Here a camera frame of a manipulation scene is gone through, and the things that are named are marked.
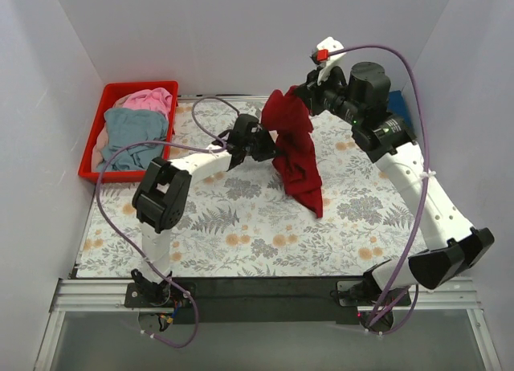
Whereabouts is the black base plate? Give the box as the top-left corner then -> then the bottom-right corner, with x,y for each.
124,277 -> 413,326

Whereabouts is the grey blue t shirt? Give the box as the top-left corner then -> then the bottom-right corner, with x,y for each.
96,108 -> 169,172

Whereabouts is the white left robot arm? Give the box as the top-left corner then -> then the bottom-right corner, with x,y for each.
131,114 -> 278,307

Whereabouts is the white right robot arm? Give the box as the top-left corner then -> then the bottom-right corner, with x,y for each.
293,62 -> 494,305

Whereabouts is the beige t shirt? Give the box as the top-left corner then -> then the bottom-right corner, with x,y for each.
91,95 -> 129,171

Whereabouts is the red t shirt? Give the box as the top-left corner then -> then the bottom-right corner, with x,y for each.
261,87 -> 323,218

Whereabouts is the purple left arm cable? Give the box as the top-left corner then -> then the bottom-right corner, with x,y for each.
94,97 -> 242,350

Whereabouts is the floral patterned table mat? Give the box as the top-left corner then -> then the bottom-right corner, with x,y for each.
74,113 -> 414,279

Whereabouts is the folded blue t shirt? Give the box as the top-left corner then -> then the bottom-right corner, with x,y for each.
387,90 -> 414,130

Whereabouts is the pink t shirt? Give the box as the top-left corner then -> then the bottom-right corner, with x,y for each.
121,88 -> 173,116

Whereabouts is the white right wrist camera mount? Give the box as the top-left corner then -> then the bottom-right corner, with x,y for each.
311,36 -> 345,85

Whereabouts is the aluminium frame rail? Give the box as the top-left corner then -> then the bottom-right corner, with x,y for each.
35,277 -> 501,370

